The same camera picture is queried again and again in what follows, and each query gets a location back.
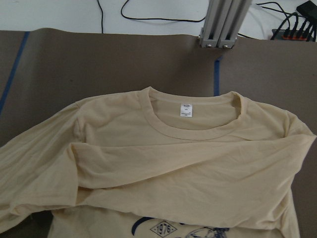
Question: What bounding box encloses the cream long-sleeve printed shirt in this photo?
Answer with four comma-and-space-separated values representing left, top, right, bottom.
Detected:
0, 87, 316, 238

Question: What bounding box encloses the grey aluminium frame post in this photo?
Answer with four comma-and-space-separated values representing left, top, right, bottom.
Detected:
199, 0, 252, 49

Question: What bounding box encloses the black power strip with plugs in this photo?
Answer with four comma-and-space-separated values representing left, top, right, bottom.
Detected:
270, 0, 317, 43

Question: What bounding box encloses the black cable on white table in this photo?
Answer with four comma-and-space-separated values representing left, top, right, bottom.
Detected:
95, 0, 208, 34

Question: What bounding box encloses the brown table mat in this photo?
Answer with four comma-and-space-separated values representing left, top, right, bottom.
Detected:
0, 28, 317, 238

